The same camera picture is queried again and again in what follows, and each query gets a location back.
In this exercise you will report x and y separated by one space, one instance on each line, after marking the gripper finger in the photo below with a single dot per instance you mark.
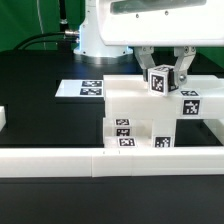
185 56
144 58

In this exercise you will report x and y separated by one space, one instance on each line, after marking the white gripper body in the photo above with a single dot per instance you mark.
161 23

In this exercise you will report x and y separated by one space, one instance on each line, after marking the white tagged cube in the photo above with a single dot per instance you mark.
161 80

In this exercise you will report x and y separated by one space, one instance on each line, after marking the white chair back frame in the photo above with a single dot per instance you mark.
127 96

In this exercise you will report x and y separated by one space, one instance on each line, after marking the white chair seat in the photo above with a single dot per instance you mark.
163 133

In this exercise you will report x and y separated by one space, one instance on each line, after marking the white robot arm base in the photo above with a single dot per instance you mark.
91 48

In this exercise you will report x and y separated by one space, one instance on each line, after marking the white right fence bar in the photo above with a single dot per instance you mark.
216 126

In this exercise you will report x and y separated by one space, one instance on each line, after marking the white fence bar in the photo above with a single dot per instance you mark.
216 126
2 117
99 162

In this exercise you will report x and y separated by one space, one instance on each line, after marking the white front fence bar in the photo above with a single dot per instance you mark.
99 162

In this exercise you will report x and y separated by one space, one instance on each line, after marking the white left fence bar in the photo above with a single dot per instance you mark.
2 117

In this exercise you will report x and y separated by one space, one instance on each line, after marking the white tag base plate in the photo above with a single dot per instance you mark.
80 88

